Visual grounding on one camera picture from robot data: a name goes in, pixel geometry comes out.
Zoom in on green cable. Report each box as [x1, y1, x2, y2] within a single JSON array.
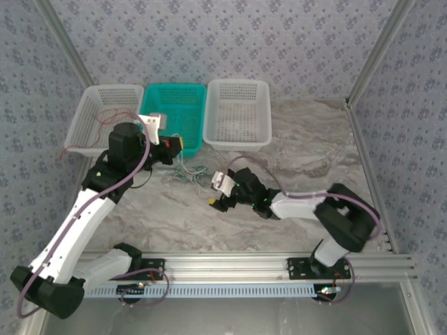
[[173, 149, 207, 186]]

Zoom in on white cable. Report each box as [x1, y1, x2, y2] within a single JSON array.
[[163, 167, 186, 184], [186, 166, 211, 192]]

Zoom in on red cable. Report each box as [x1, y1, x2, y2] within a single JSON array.
[[59, 107, 142, 161]]

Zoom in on teal perforated plastic basket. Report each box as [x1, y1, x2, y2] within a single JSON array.
[[139, 83, 207, 160]]

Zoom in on white perforated plastic basket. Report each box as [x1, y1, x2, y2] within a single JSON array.
[[202, 78, 272, 151], [64, 84, 145, 158]]

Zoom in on small circuit board with LED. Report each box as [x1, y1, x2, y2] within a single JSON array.
[[117, 281, 147, 295], [316, 284, 342, 298]]

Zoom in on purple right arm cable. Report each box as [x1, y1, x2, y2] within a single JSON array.
[[226, 156, 383, 241]]

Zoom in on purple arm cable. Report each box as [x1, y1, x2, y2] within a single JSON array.
[[226, 156, 383, 241], [16, 113, 152, 319]]

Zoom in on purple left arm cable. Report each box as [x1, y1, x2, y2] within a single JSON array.
[[16, 113, 152, 319]]

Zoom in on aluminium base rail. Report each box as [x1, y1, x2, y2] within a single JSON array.
[[75, 251, 418, 284]]

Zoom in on white slotted cable duct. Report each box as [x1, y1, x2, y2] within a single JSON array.
[[83, 282, 336, 299]]

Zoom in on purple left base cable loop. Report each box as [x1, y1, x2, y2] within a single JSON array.
[[118, 267, 170, 308]]

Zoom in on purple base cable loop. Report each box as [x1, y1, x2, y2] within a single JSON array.
[[118, 267, 170, 308], [317, 265, 356, 304]]

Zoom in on aluminium side frame rail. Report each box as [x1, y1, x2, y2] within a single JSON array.
[[345, 100, 399, 255]]

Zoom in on aluminium frame post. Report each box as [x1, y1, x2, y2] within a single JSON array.
[[34, 0, 94, 88], [345, 0, 416, 109]]

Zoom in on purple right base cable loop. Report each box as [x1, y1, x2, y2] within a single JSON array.
[[317, 265, 356, 304]]

